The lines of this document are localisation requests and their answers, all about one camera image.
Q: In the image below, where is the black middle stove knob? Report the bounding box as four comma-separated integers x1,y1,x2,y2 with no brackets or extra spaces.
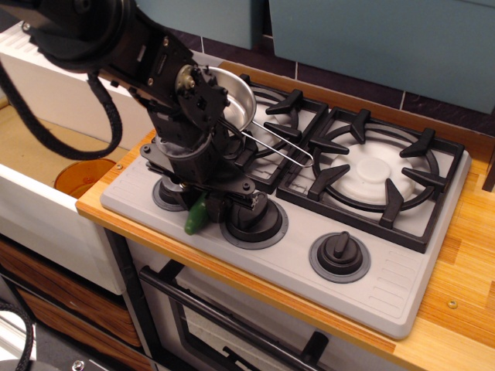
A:
220,192,288,250

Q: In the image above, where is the wooden drawer front upper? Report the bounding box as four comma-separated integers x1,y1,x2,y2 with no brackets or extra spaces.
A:
1,237,142,348

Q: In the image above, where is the stainless steel pan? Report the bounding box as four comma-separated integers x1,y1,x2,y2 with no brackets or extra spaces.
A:
203,67,314,168

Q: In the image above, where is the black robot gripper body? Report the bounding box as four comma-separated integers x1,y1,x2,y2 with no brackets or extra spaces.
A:
140,128,255,197

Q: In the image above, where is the wooden drawer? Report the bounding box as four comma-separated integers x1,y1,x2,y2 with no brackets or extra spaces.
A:
18,288,152,371
1,237,142,348

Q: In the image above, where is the grey toy stove top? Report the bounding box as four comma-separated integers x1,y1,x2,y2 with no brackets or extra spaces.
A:
100,72,473,341

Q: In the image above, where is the black right stove knob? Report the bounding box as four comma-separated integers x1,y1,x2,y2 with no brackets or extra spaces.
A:
309,231,371,284

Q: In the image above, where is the orange plastic plate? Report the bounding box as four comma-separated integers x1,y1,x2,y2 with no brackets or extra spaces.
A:
53,158,115,199

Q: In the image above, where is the black left burner grate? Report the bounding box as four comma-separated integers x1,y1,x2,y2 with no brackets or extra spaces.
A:
151,72,329,194

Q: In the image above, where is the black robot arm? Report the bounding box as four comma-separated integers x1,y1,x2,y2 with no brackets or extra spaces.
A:
1,1,265,222

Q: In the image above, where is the black burner grate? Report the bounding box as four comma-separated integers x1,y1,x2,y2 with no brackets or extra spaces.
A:
151,72,329,194
277,108,470,253

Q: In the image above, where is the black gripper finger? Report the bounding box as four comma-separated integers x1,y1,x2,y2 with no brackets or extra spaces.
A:
206,191,267,224
172,182,203,211

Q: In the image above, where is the black stove knob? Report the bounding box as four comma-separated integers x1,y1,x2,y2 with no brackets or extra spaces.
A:
309,231,371,284
220,192,288,250
152,176,186,212

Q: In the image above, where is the black left stove knob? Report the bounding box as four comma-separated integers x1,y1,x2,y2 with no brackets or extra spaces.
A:
152,176,186,212

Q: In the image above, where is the teal cabinet right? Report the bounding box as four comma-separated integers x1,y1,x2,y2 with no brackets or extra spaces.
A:
269,1,494,114

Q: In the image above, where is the white oven door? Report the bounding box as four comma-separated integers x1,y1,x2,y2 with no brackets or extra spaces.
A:
128,241,400,370

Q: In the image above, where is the black right burner grate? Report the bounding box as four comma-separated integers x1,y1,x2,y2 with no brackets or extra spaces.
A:
277,108,470,253

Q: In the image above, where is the green toy pickle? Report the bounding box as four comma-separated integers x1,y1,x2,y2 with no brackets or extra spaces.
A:
184,192,209,236

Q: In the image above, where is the black oven door handle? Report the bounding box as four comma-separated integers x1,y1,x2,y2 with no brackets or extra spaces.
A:
138,259,329,371

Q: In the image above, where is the white toy sink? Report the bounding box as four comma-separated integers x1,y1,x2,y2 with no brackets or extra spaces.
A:
0,21,224,296

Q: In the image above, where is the wooden drawer front lower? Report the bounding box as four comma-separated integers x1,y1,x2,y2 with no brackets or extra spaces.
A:
18,288,152,371

